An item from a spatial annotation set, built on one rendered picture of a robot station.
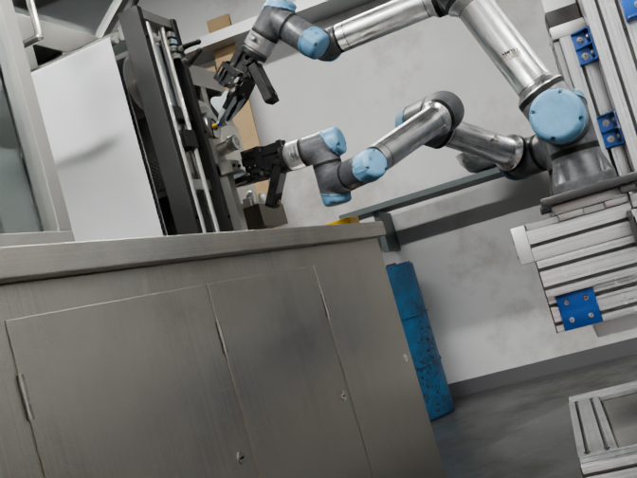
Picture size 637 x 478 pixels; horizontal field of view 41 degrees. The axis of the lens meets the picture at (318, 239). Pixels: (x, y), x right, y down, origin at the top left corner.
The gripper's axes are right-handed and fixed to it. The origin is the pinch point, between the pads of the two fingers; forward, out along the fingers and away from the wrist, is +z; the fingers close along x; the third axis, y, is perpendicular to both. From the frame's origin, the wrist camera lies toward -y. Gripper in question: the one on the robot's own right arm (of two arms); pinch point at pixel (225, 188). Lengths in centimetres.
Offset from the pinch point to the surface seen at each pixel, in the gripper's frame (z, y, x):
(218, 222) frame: -13.5, -12.8, 34.8
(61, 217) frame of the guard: -25, -14, 104
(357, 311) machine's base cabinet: -29, -41, 6
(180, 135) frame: -14.8, 6.6, 43.5
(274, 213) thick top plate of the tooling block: -6.4, -9.2, -12.3
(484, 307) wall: 1, -65, -274
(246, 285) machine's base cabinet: -29, -29, 60
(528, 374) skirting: -11, -106, -274
